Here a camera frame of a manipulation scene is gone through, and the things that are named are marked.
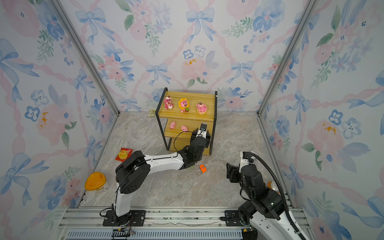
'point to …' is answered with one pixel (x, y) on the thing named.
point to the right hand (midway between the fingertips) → (232, 164)
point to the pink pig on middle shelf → (172, 125)
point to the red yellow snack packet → (123, 154)
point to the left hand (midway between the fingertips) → (204, 129)
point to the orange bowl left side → (95, 181)
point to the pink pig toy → (184, 128)
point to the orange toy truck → (203, 168)
